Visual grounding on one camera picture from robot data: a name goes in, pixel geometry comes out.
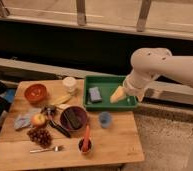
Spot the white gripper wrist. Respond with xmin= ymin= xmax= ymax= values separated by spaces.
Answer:
xmin=110 ymin=75 xmax=146 ymax=103

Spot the blue grey sponge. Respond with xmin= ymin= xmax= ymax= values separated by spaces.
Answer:
xmin=89 ymin=87 xmax=102 ymax=102

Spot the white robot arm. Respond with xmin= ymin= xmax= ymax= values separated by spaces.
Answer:
xmin=110 ymin=48 xmax=193 ymax=103

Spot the black block in bowl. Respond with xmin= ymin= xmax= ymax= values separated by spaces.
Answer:
xmin=64 ymin=109 xmax=82 ymax=129

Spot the purple bowl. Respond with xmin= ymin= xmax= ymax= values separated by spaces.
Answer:
xmin=60 ymin=106 xmax=88 ymax=131

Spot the red bowl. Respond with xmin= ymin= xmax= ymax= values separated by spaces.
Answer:
xmin=24 ymin=84 xmax=47 ymax=104

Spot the green plastic tray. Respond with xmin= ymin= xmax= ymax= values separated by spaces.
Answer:
xmin=83 ymin=75 xmax=137 ymax=111

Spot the blue plastic cup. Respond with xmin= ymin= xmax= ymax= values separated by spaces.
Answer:
xmin=98 ymin=112 xmax=112 ymax=128

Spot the white lidded jar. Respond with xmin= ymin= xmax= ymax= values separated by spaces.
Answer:
xmin=62 ymin=77 xmax=77 ymax=93

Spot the yellow banana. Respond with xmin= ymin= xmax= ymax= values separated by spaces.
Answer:
xmin=51 ymin=94 xmax=72 ymax=105

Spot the dark small cup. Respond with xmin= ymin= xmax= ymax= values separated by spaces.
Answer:
xmin=78 ymin=138 xmax=93 ymax=155

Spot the orange carrot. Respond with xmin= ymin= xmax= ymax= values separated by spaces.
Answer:
xmin=82 ymin=125 xmax=90 ymax=152

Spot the wooden table board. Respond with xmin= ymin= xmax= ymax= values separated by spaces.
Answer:
xmin=0 ymin=81 xmax=144 ymax=171

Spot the red yellow apple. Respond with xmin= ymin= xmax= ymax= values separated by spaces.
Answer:
xmin=31 ymin=114 xmax=46 ymax=127

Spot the bunch of dark grapes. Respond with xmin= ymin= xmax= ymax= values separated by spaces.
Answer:
xmin=27 ymin=128 xmax=52 ymax=148

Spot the light blue cloth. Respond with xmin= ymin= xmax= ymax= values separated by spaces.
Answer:
xmin=14 ymin=108 xmax=41 ymax=130

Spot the black handled tool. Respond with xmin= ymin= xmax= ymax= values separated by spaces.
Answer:
xmin=42 ymin=105 xmax=71 ymax=138

